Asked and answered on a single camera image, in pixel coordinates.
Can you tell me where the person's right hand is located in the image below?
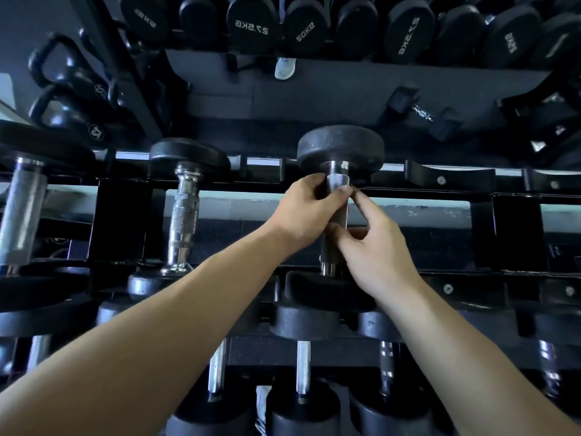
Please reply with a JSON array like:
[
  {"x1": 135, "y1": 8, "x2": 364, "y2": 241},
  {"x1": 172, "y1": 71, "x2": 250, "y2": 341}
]
[{"x1": 327, "y1": 188, "x2": 424, "y2": 310}]

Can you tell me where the person's left hand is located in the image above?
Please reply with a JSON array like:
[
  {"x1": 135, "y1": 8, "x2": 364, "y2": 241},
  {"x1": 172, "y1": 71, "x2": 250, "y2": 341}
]
[{"x1": 264, "y1": 172, "x2": 355, "y2": 265}]

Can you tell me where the medium black round dumbbell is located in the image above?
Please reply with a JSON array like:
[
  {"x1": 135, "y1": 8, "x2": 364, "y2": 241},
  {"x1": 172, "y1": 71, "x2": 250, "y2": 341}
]
[
  {"x1": 283, "y1": 125, "x2": 386, "y2": 312},
  {"x1": 0, "y1": 120, "x2": 96, "y2": 312}
]

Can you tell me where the row of black dumbbells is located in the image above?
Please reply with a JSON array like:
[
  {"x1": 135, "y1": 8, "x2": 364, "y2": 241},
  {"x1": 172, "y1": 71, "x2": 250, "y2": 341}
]
[{"x1": 0, "y1": 294, "x2": 581, "y2": 436}]

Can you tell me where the small black round dumbbell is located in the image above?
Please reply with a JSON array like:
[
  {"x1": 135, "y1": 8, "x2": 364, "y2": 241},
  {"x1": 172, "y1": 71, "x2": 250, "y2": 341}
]
[{"x1": 126, "y1": 137, "x2": 231, "y2": 301}]

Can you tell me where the black metal dumbbell rack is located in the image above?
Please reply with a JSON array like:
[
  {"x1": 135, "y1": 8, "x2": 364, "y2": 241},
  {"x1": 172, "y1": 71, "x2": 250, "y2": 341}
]
[{"x1": 0, "y1": 154, "x2": 581, "y2": 436}]

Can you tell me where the person's left forearm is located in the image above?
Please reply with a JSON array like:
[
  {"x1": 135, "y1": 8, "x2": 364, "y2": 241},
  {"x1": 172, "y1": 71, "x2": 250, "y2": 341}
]
[{"x1": 0, "y1": 224, "x2": 291, "y2": 436}]

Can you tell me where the person's right forearm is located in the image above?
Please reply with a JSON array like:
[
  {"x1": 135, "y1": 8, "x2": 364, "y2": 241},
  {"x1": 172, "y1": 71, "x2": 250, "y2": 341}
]
[{"x1": 379, "y1": 276, "x2": 581, "y2": 436}]

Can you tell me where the black rubber floor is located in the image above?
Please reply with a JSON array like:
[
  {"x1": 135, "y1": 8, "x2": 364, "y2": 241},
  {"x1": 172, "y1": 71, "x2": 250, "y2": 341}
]
[{"x1": 154, "y1": 217, "x2": 475, "y2": 271}]

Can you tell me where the grey white sneaker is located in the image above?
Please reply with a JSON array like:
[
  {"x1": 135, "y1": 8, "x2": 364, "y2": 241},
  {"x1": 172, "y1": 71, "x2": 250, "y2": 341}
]
[{"x1": 254, "y1": 385, "x2": 274, "y2": 436}]

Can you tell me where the large wall mirror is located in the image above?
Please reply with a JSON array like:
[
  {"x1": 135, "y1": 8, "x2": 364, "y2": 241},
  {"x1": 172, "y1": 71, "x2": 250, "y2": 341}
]
[{"x1": 13, "y1": 0, "x2": 581, "y2": 171}]

